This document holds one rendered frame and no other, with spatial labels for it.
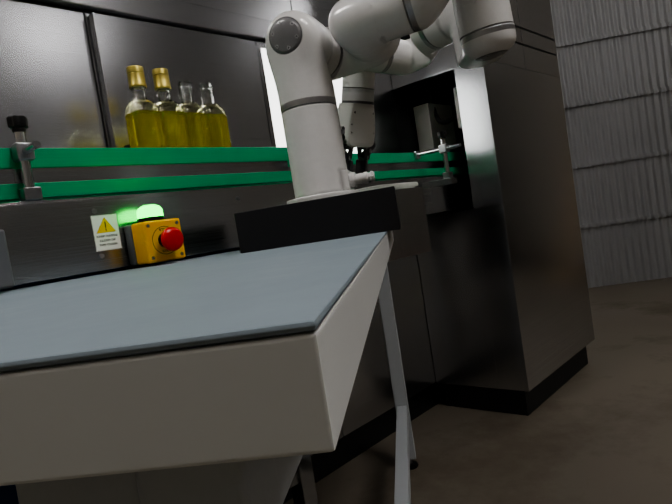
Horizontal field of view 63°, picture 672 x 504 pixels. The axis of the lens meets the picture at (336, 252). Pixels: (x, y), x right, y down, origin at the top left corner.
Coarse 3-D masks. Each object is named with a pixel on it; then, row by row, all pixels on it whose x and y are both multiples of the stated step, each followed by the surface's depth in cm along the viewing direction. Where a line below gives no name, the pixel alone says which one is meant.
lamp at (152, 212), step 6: (138, 210) 94; (144, 210) 93; (150, 210) 93; (156, 210) 94; (162, 210) 96; (138, 216) 94; (144, 216) 93; (150, 216) 93; (156, 216) 94; (162, 216) 95; (138, 222) 94
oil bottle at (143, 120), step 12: (132, 108) 113; (144, 108) 114; (156, 108) 116; (132, 120) 114; (144, 120) 114; (156, 120) 116; (132, 132) 115; (144, 132) 113; (156, 132) 115; (132, 144) 115; (144, 144) 113; (156, 144) 115
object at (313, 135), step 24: (288, 120) 90; (312, 120) 88; (336, 120) 91; (288, 144) 91; (312, 144) 88; (336, 144) 90; (312, 168) 89; (336, 168) 89; (312, 192) 89; (336, 192) 88
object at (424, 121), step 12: (456, 96) 203; (420, 108) 216; (432, 108) 216; (444, 108) 223; (456, 108) 204; (420, 120) 217; (432, 120) 215; (420, 132) 218; (432, 132) 215; (420, 144) 218; (432, 144) 215
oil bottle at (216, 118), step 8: (208, 104) 127; (216, 104) 128; (208, 112) 126; (216, 112) 127; (224, 112) 129; (208, 120) 126; (216, 120) 127; (224, 120) 129; (208, 128) 126; (216, 128) 127; (224, 128) 128; (216, 136) 127; (224, 136) 128; (216, 144) 126; (224, 144) 128
